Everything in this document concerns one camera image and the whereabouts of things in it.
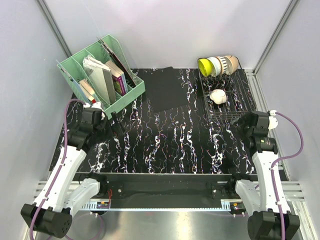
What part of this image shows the grey book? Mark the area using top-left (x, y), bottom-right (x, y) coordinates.
top-left (87, 66), bottom-right (116, 105)

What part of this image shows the aluminium frame rail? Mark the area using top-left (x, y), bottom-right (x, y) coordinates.
top-left (245, 69), bottom-right (304, 206)

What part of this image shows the black wire dish rack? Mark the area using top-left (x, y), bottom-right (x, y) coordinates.
top-left (197, 55), bottom-right (257, 122)

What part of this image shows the yellow bowl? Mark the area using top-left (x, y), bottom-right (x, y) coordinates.
top-left (197, 58), bottom-right (213, 77)

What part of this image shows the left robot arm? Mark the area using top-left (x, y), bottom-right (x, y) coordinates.
top-left (20, 105), bottom-right (124, 240)

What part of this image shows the black mat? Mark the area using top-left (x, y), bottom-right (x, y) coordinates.
top-left (139, 66), bottom-right (188, 113)

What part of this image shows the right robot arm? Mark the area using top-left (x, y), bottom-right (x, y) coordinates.
top-left (227, 110), bottom-right (300, 240)

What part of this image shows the white ribbed bowl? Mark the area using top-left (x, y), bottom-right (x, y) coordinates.
top-left (207, 57), bottom-right (222, 76)

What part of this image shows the striped white bowl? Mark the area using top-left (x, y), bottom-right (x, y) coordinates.
top-left (216, 56), bottom-right (233, 75)

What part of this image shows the white flower-shaped bowl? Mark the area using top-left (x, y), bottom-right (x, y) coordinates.
top-left (209, 89), bottom-right (227, 105)

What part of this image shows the white crumpled paper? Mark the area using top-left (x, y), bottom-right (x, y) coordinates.
top-left (82, 55), bottom-right (102, 69)

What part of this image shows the beige bowl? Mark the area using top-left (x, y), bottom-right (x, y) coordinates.
top-left (225, 55), bottom-right (239, 75)

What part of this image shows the purple book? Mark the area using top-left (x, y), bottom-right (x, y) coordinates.
top-left (105, 60), bottom-right (129, 96)

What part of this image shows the green file organizer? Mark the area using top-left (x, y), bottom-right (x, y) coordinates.
top-left (57, 34), bottom-right (146, 119)

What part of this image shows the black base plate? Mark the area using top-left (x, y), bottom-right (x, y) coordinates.
top-left (75, 172), bottom-right (258, 208)

